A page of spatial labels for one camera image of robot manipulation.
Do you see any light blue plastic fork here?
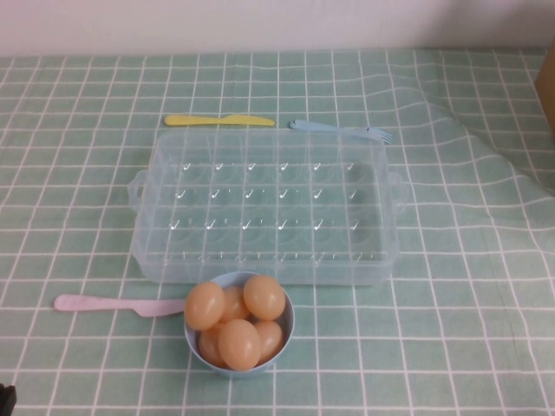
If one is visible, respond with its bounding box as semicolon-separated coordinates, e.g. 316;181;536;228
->
289;119;395;145

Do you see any pink plastic knife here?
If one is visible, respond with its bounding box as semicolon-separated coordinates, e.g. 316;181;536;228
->
53;294;188;318

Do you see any brown egg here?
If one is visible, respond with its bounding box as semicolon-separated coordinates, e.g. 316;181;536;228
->
243;275;286;322
184;282;226;331
252;320;284;361
199;322;226;368
221;285;251;322
218;319;261;372

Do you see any light blue bowl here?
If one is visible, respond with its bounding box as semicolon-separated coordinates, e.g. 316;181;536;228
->
183;271;297;380

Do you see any brown cardboard box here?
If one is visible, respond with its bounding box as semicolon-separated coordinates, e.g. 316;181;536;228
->
533;51;555;139

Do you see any transparent plastic egg box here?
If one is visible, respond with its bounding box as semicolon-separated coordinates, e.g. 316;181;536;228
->
127;127;409;289

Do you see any green checked tablecloth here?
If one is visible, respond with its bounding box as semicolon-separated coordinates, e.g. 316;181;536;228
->
0;48;555;416

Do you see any yellow plastic knife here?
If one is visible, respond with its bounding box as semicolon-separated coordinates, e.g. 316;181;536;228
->
164;114;276;127

